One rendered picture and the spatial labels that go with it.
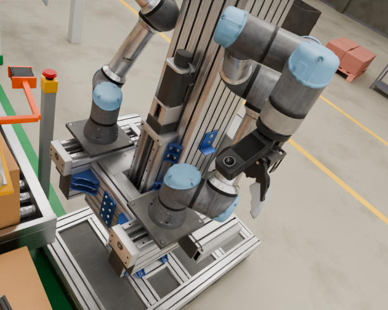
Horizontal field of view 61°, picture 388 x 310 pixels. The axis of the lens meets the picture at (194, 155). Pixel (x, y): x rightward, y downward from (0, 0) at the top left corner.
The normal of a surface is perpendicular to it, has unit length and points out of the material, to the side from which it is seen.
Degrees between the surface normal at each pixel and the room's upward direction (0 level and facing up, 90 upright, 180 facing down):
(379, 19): 90
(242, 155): 28
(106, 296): 0
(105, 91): 7
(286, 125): 90
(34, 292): 0
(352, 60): 90
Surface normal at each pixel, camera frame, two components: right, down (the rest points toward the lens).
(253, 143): -0.07, -0.54
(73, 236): 0.32, -0.72
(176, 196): -0.29, 0.54
